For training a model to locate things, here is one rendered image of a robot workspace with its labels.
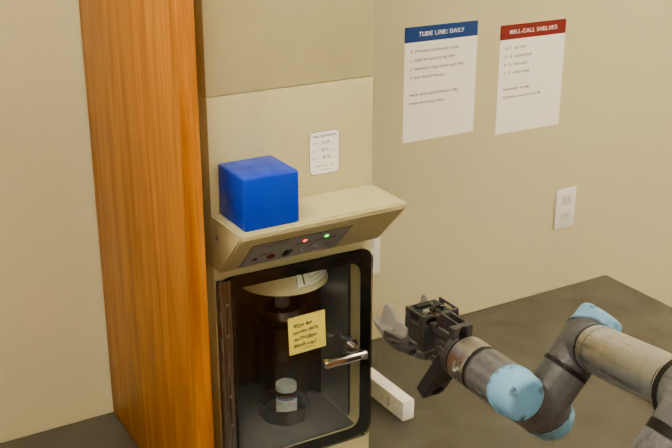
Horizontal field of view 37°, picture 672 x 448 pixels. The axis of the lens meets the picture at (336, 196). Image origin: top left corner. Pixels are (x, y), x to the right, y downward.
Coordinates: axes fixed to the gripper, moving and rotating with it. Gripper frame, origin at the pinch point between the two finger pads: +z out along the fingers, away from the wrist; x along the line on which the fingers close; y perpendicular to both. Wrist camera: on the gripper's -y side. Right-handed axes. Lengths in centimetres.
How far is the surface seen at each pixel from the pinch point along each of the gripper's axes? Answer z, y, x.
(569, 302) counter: 47, -37, -87
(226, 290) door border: 14.1, 6.0, 25.5
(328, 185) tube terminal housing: 15.3, 21.1, 4.4
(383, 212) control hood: 4.0, 18.8, -0.1
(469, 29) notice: 58, 37, -59
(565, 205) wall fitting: 58, -14, -94
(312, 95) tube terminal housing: 15.3, 38.0, 7.5
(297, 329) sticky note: 13.8, -4.9, 11.9
